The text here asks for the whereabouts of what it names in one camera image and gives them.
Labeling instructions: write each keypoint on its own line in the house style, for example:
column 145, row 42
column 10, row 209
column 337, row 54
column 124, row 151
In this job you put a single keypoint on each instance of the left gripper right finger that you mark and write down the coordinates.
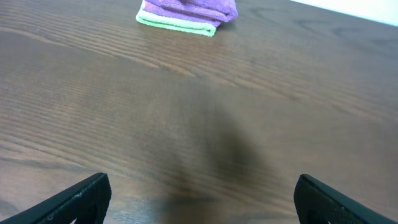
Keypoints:
column 318, row 203

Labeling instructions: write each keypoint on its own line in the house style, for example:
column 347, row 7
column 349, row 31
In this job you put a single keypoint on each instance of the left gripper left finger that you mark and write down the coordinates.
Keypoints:
column 86, row 202

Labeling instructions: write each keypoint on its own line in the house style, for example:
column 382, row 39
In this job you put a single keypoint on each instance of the folded green cloth under purple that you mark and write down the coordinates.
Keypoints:
column 170, row 23

